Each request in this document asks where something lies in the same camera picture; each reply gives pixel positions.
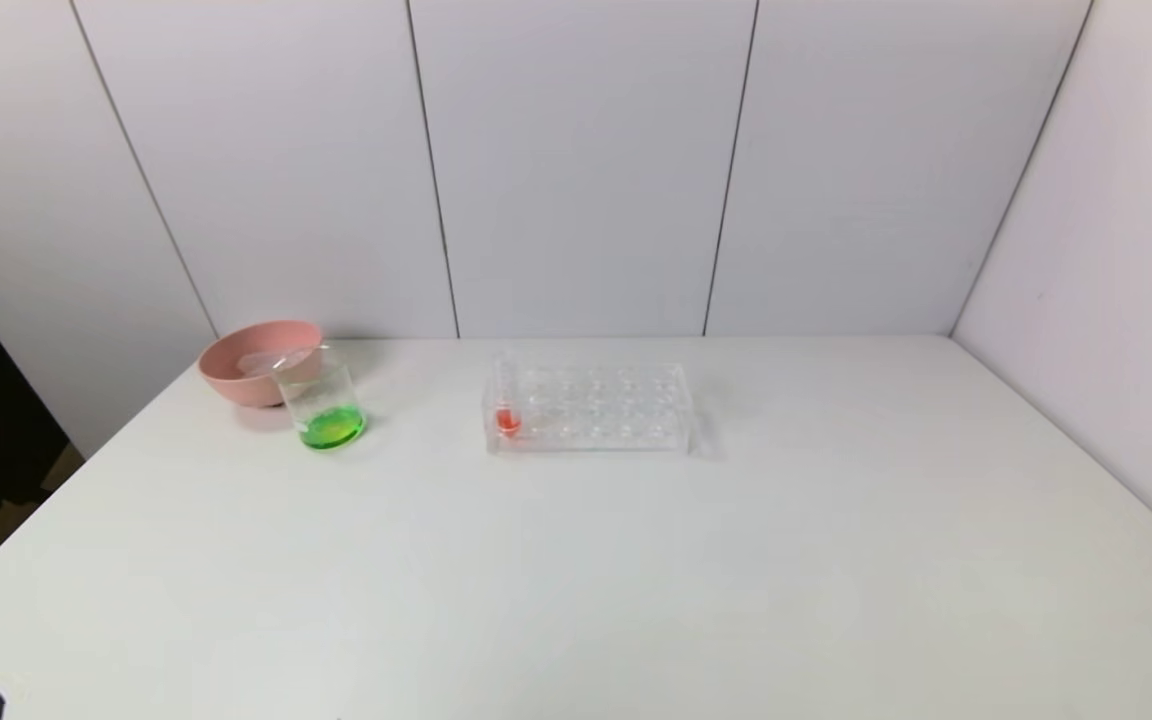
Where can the clear plastic test tube rack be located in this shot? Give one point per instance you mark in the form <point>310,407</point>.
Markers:
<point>596,420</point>

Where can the test tube with red pigment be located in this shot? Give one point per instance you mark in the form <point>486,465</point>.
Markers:
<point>507,420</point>

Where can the clear glass beaker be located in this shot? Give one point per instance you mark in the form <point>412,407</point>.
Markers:
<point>331,428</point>

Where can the pink bowl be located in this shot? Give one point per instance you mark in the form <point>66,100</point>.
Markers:
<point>236,385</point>

